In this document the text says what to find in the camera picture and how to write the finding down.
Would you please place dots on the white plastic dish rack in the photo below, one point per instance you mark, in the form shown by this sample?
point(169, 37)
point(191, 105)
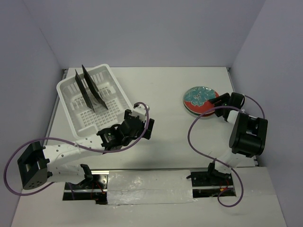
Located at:
point(82, 120)

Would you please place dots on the white foam front board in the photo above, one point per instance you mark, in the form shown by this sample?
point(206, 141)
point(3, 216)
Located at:
point(258, 208)

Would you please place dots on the metal base rail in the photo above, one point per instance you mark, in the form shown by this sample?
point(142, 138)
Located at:
point(142, 187)

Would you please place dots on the black square plate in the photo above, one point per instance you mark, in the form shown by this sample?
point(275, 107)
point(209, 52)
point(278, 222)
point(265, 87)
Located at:
point(93, 88)
point(83, 92)

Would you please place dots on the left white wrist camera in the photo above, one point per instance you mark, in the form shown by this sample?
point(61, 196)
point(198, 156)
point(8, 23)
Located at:
point(139, 111)

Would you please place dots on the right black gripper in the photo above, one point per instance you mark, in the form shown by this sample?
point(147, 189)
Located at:
point(224, 97)

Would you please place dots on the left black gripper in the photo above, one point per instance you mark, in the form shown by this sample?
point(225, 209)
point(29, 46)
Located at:
point(147, 134)

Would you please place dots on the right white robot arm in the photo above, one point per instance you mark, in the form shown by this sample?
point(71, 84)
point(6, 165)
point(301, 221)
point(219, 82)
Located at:
point(247, 139)

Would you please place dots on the large red teal floral plate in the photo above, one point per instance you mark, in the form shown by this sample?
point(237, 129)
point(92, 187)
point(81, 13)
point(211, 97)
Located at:
point(196, 99)

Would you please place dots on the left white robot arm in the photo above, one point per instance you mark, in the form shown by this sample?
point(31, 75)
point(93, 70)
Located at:
point(41, 164)

